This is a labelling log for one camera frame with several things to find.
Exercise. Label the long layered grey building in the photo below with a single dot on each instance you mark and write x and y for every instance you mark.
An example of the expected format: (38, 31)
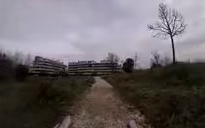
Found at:
(94, 68)

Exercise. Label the dark round tree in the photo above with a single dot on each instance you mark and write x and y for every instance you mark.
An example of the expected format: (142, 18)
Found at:
(128, 65)

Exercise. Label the pale gravel path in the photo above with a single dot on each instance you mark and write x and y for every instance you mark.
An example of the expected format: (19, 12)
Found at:
(101, 106)

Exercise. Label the robot's own part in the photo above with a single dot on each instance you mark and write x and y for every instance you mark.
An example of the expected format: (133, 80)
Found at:
(132, 124)
(65, 122)

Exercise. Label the grass strip with weeds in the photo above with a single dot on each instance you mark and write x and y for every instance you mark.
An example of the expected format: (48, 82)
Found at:
(166, 93)

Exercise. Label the bare thin tree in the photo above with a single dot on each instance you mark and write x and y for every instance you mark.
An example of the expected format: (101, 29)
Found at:
(171, 26)

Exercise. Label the rough grass verge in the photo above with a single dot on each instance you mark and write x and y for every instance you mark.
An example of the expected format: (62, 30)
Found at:
(30, 100)

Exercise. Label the dark bushes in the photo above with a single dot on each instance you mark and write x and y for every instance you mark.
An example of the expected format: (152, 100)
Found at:
(6, 68)

